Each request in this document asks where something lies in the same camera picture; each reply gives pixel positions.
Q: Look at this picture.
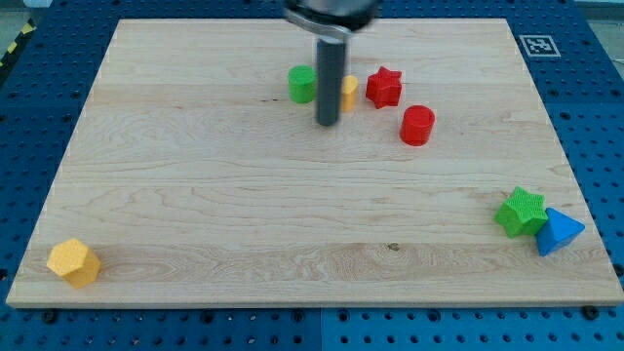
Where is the yellow heart block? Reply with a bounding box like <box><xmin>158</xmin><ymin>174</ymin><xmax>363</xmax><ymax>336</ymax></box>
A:
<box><xmin>340</xmin><ymin>75</ymin><xmax>359</xmax><ymax>112</ymax></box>

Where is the white fiducial marker tag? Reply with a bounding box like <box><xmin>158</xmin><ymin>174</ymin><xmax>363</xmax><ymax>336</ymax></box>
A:
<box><xmin>520</xmin><ymin>34</ymin><xmax>561</xmax><ymax>58</ymax></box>

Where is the red cylinder block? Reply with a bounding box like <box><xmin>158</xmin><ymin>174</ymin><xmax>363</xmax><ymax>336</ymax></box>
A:
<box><xmin>399</xmin><ymin>105</ymin><xmax>436</xmax><ymax>146</ymax></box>

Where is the yellow hexagon block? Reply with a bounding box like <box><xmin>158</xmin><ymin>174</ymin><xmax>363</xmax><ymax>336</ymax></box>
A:
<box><xmin>47</xmin><ymin>238</ymin><xmax>101</xmax><ymax>289</ymax></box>

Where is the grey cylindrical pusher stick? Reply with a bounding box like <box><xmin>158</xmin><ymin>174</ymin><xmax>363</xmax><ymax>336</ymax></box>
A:
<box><xmin>316</xmin><ymin>37</ymin><xmax>346</xmax><ymax>127</ymax></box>

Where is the green cylinder block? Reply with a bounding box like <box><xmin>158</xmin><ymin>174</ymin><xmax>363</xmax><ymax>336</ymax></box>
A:
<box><xmin>288</xmin><ymin>65</ymin><xmax>316</xmax><ymax>103</ymax></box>

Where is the green star block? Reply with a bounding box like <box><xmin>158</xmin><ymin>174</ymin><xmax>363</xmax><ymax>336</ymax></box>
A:
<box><xmin>493</xmin><ymin>186</ymin><xmax>548</xmax><ymax>238</ymax></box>

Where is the blue triangle block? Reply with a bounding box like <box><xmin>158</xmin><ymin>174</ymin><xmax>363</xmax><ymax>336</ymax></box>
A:
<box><xmin>536</xmin><ymin>208</ymin><xmax>586</xmax><ymax>256</ymax></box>

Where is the light wooden board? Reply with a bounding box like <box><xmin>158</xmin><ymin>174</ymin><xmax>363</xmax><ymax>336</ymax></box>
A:
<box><xmin>7</xmin><ymin>19</ymin><xmax>623</xmax><ymax>309</ymax></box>

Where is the red star block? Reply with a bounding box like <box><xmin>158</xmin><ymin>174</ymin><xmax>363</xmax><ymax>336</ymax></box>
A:
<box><xmin>366</xmin><ymin>66</ymin><xmax>403</xmax><ymax>109</ymax></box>

